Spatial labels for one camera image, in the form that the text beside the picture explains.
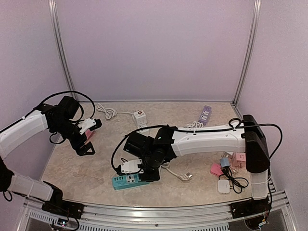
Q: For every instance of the purple power strip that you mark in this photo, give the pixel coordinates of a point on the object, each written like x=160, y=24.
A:
x=203, y=118

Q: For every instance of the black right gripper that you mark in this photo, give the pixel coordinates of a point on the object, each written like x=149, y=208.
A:
x=153, y=177

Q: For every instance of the teal power strip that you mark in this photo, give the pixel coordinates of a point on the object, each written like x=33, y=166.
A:
x=134, y=180

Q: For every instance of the blue charger with black cable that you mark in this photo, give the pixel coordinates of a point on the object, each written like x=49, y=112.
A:
x=238, y=183

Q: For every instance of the small white cube charger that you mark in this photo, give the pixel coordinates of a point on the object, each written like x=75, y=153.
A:
x=228, y=154

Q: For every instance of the pink cube socket adapter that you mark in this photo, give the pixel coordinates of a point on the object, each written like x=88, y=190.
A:
x=238, y=160

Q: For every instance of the right aluminium frame post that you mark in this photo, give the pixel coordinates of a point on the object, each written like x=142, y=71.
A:
x=248, y=52

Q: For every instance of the left aluminium frame post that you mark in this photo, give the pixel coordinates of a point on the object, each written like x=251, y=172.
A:
x=59, y=44

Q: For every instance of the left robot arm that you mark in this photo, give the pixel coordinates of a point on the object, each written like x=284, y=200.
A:
x=57, y=119

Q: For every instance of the pink flat charger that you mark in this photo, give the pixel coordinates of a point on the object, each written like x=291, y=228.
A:
x=215, y=170

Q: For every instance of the white flat charger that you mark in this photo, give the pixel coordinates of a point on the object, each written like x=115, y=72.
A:
x=224, y=186

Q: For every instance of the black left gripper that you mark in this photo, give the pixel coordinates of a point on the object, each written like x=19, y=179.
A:
x=81, y=151

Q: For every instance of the white power strip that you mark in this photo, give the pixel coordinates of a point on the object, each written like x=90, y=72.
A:
x=111, y=113

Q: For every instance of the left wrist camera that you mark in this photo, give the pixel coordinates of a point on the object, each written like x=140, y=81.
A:
x=90, y=123

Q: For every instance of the aluminium frame post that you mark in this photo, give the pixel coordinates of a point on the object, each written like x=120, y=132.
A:
x=59, y=44
x=248, y=52

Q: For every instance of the aluminium front rail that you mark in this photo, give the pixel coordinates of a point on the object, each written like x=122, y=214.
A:
x=215, y=217

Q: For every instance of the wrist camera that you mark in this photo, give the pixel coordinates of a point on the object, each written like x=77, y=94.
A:
x=130, y=167
x=90, y=123

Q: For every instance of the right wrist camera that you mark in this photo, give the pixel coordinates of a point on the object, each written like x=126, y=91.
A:
x=130, y=167

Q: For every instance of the pink triangular power strip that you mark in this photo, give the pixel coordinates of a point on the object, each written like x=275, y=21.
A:
x=89, y=134

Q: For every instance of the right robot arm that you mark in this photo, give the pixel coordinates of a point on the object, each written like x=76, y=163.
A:
x=239, y=136

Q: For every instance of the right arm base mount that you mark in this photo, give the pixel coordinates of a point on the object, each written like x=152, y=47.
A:
x=251, y=207

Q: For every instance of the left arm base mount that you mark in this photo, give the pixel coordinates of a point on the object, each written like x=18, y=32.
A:
x=57, y=205

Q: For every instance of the white cube socket adapter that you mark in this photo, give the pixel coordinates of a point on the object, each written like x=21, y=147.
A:
x=139, y=118

